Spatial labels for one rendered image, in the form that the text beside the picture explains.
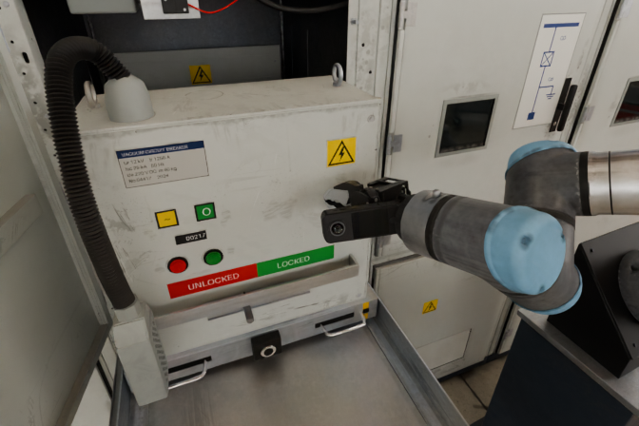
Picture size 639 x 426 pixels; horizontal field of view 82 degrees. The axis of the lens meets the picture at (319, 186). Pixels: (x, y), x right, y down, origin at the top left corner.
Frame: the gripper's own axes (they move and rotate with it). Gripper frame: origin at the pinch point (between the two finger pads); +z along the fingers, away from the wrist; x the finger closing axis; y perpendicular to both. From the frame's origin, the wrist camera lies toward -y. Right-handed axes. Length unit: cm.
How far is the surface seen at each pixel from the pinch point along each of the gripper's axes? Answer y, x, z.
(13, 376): -53, -17, 18
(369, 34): 24.9, 28.5, 10.4
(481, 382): 84, -120, 26
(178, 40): 9, 42, 95
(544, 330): 54, -53, -13
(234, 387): -21.8, -36.0, 11.1
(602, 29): 97, 22, -8
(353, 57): 21.7, 24.4, 12.9
